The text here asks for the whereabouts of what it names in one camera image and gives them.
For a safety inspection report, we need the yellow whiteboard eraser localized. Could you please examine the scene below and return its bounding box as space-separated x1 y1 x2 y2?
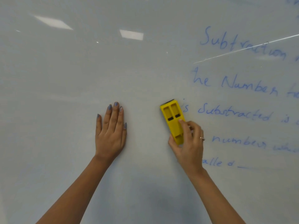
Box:
159 99 187 145

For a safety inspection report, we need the person's right forearm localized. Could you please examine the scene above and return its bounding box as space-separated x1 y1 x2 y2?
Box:
187 170 246 224

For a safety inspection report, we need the white whiteboard with blue writing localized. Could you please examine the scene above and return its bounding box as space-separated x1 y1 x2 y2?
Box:
0 0 299 224

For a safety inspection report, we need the person's right hand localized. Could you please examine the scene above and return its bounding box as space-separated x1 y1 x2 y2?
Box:
168 119 206 176

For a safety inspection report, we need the person's left forearm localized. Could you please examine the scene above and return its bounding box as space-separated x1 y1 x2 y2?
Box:
36 155 114 224

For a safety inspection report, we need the person's left hand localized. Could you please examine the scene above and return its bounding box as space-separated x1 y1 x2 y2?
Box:
94 102 127 162

